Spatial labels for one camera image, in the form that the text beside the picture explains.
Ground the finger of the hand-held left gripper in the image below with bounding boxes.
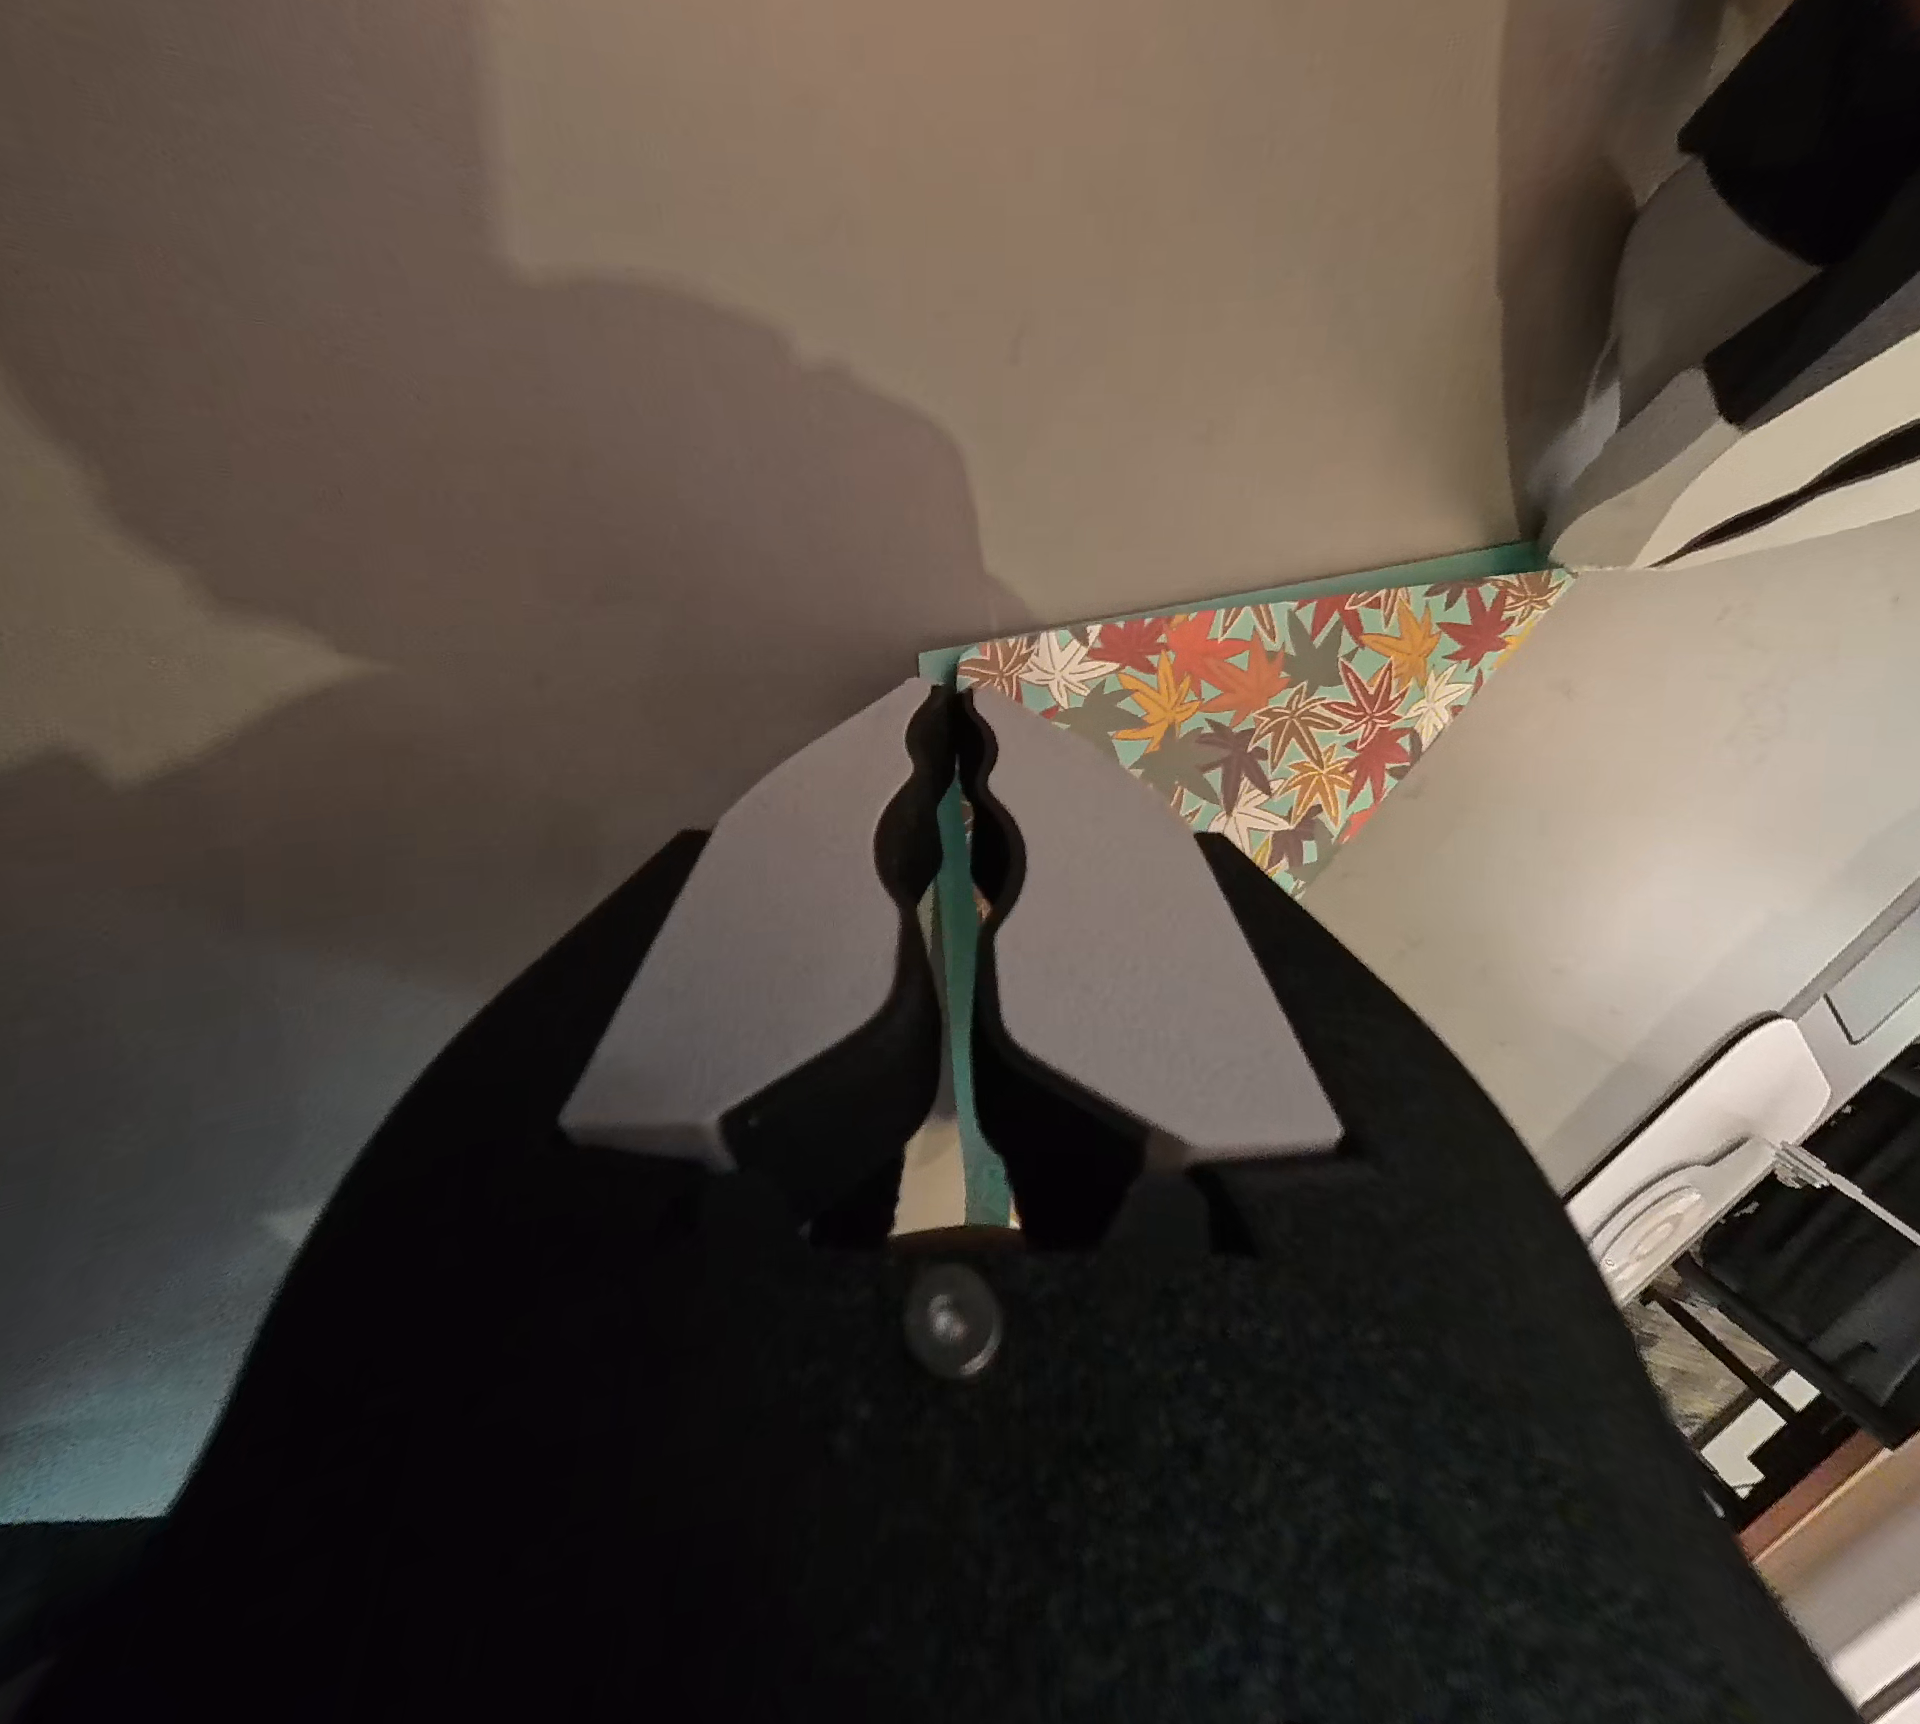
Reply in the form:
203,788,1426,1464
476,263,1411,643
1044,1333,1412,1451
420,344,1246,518
1519,159,1920,555
1634,451,1920,573

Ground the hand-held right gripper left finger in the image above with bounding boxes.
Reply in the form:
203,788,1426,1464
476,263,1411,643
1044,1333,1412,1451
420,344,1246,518
558,681,965,1249

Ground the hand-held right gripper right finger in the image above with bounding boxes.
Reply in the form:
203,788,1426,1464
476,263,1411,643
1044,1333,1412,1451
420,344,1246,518
954,688,1346,1256

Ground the leaf-patterned origami paper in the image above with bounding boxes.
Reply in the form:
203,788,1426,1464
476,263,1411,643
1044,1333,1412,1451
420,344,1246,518
919,542,1575,1232

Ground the white plastic stand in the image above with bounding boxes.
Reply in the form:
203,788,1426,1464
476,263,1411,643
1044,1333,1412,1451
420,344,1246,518
1566,1015,1836,1300

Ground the black metal frame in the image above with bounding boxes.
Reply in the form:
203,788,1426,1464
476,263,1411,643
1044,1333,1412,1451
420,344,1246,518
1634,1048,1920,1464

